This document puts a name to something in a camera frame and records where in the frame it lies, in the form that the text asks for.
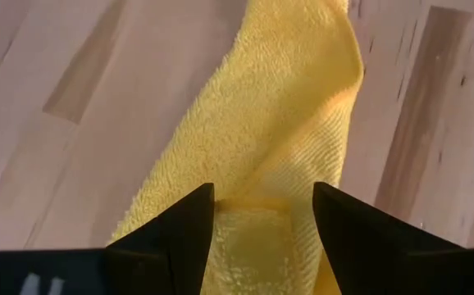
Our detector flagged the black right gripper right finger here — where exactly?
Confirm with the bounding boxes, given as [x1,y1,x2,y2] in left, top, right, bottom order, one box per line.
[312,182,474,295]

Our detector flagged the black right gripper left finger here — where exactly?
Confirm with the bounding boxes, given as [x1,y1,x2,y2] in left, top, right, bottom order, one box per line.
[0,183,216,295]

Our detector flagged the yellow microfiber towel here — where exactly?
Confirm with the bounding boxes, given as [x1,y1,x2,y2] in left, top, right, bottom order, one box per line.
[106,0,365,295]

